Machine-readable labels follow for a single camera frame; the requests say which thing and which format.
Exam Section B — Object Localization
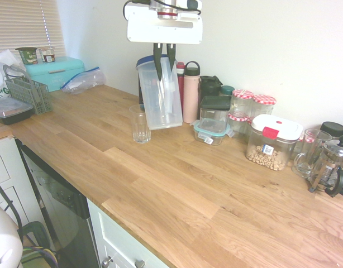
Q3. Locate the black dishwasher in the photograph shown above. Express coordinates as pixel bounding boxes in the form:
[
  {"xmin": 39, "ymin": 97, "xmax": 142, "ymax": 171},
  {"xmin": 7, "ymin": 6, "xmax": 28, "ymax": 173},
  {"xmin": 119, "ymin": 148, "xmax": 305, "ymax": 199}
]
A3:
[{"xmin": 16, "ymin": 138, "xmax": 101, "ymax": 268}]

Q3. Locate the red bottle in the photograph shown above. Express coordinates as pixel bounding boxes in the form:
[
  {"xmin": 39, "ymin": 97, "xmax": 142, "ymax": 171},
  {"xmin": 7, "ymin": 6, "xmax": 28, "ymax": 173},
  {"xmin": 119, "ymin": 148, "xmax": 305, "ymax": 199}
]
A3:
[{"xmin": 175, "ymin": 61, "xmax": 187, "ymax": 112}]

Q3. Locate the blind pull cord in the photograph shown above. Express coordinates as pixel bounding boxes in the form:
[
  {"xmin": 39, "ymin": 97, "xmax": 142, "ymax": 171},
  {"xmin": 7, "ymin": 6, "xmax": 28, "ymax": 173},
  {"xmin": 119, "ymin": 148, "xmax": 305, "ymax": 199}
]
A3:
[{"xmin": 39, "ymin": 0, "xmax": 51, "ymax": 47}]

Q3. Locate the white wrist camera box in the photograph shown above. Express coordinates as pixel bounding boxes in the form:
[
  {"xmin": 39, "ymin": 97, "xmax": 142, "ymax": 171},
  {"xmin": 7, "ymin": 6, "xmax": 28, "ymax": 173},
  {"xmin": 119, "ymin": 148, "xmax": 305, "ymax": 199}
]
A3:
[{"xmin": 184, "ymin": 0, "xmax": 204, "ymax": 10}]

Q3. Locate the clear container dark green lid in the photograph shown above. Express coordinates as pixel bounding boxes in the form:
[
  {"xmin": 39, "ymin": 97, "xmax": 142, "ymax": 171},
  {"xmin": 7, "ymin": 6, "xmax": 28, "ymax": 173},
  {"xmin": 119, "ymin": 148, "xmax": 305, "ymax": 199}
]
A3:
[{"xmin": 199, "ymin": 95, "xmax": 232, "ymax": 126}]

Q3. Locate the glass container teal lid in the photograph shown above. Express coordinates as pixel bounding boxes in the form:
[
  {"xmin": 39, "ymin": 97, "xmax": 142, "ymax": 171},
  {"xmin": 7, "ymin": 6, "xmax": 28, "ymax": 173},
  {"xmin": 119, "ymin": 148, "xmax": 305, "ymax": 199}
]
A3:
[{"xmin": 192, "ymin": 117, "xmax": 235, "ymax": 147}]

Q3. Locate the white rounded object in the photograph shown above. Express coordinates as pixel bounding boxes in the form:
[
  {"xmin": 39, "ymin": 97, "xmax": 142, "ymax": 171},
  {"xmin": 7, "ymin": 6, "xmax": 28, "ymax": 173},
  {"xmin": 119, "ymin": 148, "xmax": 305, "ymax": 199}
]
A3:
[{"xmin": 0, "ymin": 199, "xmax": 24, "ymax": 268}]

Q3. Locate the white window blind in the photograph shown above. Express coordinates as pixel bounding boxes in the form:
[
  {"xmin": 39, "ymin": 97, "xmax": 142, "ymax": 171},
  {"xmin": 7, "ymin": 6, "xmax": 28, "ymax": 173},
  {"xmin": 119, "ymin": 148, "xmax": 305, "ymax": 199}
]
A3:
[{"xmin": 0, "ymin": 0, "xmax": 66, "ymax": 60}]

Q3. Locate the brown white yoghurt cup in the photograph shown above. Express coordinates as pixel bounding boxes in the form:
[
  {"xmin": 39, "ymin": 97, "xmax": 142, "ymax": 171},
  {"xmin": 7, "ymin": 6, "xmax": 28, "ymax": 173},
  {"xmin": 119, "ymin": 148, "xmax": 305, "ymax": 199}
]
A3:
[{"xmin": 37, "ymin": 45, "xmax": 56, "ymax": 63}]

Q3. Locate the glass french press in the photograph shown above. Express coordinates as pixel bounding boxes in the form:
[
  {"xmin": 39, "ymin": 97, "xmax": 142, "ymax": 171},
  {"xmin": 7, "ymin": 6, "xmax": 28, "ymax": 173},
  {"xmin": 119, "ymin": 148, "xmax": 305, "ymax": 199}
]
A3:
[{"xmin": 308, "ymin": 135, "xmax": 343, "ymax": 198}]

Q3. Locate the dark green shaker bottle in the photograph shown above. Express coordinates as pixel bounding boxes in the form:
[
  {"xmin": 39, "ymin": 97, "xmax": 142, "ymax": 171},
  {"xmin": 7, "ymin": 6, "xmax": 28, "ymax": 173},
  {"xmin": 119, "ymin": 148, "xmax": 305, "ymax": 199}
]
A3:
[{"xmin": 199, "ymin": 75, "xmax": 223, "ymax": 118}]

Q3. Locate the dark green lidded jar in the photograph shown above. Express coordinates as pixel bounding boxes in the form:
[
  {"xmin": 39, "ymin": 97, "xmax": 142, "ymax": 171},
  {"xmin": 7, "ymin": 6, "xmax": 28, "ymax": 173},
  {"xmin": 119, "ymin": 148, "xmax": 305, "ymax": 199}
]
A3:
[{"xmin": 219, "ymin": 85, "xmax": 236, "ymax": 97}]

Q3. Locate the clear glass mug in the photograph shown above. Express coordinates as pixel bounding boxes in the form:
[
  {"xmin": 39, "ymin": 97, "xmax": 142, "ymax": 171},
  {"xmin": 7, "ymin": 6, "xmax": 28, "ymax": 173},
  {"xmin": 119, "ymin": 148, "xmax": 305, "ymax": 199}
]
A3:
[{"xmin": 291, "ymin": 128, "xmax": 333, "ymax": 179}]

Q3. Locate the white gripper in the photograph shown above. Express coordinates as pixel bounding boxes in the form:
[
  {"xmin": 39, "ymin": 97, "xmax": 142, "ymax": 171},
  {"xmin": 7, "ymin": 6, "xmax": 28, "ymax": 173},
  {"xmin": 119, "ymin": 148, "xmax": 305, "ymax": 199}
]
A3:
[{"xmin": 126, "ymin": 5, "xmax": 204, "ymax": 82}]

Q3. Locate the small jar red checked lid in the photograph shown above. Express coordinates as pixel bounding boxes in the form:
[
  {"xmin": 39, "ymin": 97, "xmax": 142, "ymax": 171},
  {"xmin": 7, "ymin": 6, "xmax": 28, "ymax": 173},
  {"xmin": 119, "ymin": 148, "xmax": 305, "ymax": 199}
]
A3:
[{"xmin": 298, "ymin": 130, "xmax": 315, "ymax": 146}]

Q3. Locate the black takeaway container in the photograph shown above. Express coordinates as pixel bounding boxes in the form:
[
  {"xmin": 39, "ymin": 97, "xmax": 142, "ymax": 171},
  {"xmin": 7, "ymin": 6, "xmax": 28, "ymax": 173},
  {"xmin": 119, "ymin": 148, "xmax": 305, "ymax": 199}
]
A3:
[{"xmin": 0, "ymin": 98, "xmax": 35, "ymax": 126}]

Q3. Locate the white cabinet door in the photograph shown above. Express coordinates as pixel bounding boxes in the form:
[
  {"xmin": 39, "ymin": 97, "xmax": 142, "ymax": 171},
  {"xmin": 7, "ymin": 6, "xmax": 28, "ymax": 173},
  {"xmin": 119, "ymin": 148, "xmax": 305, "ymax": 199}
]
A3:
[{"xmin": 87, "ymin": 198, "xmax": 173, "ymax": 268}]

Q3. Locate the clear zip bag blue seal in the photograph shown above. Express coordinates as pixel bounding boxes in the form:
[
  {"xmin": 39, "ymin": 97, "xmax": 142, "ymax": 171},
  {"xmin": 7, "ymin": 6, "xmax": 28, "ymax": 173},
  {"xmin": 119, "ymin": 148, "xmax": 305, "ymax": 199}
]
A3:
[{"xmin": 59, "ymin": 66, "xmax": 107, "ymax": 95}]

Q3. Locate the pink bottle with black lid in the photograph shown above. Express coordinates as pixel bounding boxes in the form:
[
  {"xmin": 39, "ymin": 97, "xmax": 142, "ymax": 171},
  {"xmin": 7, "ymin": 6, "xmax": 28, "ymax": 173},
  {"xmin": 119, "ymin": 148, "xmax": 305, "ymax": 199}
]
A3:
[{"xmin": 183, "ymin": 61, "xmax": 202, "ymax": 125}]

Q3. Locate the cereal container white red lid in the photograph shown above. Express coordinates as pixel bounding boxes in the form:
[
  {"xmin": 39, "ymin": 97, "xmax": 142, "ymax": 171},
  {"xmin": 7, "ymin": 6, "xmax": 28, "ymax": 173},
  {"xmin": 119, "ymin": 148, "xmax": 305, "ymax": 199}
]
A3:
[{"xmin": 245, "ymin": 114, "xmax": 304, "ymax": 172}]

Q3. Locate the clear plastic pitcher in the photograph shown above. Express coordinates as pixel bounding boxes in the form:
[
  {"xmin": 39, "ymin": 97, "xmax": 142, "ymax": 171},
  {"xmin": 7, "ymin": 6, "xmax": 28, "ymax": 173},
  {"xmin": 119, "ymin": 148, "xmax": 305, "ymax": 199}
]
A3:
[{"xmin": 135, "ymin": 55, "xmax": 184, "ymax": 131}]

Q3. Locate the green oat cup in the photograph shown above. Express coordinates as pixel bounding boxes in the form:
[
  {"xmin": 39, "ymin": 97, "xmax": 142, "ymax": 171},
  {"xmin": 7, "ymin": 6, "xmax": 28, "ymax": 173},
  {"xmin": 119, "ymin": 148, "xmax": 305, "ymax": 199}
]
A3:
[{"xmin": 15, "ymin": 46, "xmax": 39, "ymax": 66}]

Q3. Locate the grey cutlery basket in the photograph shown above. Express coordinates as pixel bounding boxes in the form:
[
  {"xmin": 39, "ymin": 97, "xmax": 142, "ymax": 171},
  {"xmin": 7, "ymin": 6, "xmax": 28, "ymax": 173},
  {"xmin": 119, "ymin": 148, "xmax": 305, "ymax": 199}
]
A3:
[{"xmin": 3, "ymin": 64, "xmax": 54, "ymax": 116}]

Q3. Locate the teal bread box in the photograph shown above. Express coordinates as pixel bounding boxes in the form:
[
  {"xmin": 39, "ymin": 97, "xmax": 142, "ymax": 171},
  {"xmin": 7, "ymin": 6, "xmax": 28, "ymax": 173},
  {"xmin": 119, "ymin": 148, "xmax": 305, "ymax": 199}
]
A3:
[{"xmin": 24, "ymin": 56, "xmax": 86, "ymax": 93}]

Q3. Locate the faceted clear drinking glass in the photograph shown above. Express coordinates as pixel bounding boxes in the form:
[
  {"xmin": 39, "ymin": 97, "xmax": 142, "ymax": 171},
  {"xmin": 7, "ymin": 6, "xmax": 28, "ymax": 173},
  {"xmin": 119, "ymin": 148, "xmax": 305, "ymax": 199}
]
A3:
[{"xmin": 128, "ymin": 104, "xmax": 153, "ymax": 144}]

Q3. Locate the white drawer cabinet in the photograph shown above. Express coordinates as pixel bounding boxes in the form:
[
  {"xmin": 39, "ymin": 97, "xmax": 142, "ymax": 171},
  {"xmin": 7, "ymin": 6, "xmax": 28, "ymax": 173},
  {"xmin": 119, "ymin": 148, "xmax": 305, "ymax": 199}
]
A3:
[{"xmin": 0, "ymin": 136, "xmax": 54, "ymax": 244}]

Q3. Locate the jar with black lid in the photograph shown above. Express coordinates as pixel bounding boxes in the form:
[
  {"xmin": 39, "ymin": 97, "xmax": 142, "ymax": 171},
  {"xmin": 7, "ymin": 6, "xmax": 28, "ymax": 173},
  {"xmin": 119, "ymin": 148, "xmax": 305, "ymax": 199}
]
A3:
[{"xmin": 320, "ymin": 121, "xmax": 343, "ymax": 141}]

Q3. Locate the green chair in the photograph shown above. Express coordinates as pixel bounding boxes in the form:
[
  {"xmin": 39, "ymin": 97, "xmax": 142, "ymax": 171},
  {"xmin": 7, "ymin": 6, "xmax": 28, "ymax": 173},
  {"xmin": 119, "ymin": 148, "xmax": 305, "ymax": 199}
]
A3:
[{"xmin": 18, "ymin": 221, "xmax": 59, "ymax": 268}]

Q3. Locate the black protein powder tub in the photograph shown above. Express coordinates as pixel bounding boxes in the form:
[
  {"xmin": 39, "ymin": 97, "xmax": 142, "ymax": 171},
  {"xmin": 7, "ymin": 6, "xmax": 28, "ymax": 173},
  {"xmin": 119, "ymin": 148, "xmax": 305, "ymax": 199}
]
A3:
[{"xmin": 137, "ymin": 76, "xmax": 146, "ymax": 106}]

